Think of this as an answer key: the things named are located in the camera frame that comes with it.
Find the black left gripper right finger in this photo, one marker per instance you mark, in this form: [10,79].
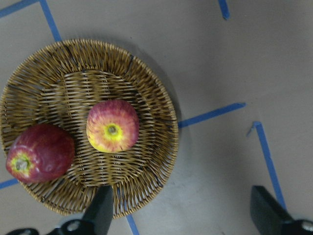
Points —
[270,218]

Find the red yellow striped apple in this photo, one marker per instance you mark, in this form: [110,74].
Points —
[112,126]

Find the round woven wicker basket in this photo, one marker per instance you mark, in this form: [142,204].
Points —
[59,84]

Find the dark red apple in basket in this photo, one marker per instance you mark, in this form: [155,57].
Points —
[42,153]

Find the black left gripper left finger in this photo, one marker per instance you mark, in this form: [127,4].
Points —
[97,218]

